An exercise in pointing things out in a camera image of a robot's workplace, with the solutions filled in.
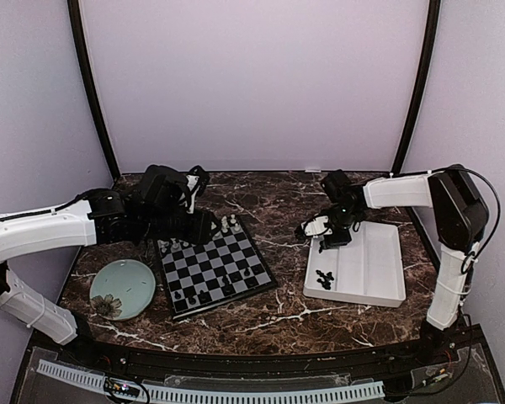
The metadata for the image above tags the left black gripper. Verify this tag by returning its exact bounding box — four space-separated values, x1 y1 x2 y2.
139 207 221 245

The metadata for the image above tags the white plastic tray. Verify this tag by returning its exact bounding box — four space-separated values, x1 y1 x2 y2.
303 221 406 308

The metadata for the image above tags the black and white chessboard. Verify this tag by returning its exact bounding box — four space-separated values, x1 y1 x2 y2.
157 215 278 321

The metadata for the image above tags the black chess pawn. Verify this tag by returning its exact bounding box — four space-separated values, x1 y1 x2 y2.
222 275 231 295

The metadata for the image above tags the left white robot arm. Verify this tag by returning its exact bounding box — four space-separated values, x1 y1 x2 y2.
0 189 221 367

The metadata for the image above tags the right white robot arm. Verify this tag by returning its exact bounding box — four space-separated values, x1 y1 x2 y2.
299 164 493 331

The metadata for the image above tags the black chess pieces pile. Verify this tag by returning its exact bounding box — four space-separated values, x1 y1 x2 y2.
316 269 334 290

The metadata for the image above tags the green floral ceramic plate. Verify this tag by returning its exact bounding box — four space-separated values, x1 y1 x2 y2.
89 259 156 322

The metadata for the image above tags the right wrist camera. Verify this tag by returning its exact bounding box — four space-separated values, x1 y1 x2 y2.
321 169 352 204

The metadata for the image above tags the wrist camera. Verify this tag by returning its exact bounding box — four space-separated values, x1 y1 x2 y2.
321 169 352 204
136 164 210 214

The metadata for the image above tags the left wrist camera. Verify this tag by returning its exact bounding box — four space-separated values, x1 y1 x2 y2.
136 164 210 214

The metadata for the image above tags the black front rail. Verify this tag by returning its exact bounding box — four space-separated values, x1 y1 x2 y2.
29 327 485 380

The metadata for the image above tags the white slotted cable duct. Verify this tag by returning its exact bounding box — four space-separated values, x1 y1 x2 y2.
35 359 385 403

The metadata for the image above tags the right black frame post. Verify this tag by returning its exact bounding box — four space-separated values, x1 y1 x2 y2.
391 0 441 173

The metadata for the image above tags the black frame post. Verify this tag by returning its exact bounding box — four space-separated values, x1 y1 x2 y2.
66 0 121 181
391 0 441 173

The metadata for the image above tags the left black frame post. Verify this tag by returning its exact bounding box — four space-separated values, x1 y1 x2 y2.
66 0 121 181

